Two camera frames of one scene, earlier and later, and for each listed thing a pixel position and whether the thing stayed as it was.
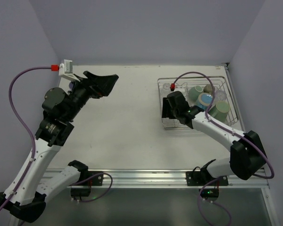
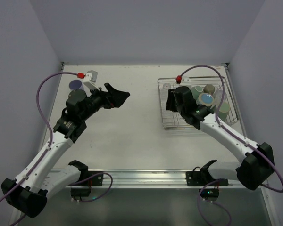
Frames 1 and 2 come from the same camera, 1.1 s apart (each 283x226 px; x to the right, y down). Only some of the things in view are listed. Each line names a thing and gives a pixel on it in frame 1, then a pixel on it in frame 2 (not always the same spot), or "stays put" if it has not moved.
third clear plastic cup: [220, 95] stays put
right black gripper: [167, 109] → [179, 101]
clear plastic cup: [166, 86] stays put
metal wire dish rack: [210, 94] stays put
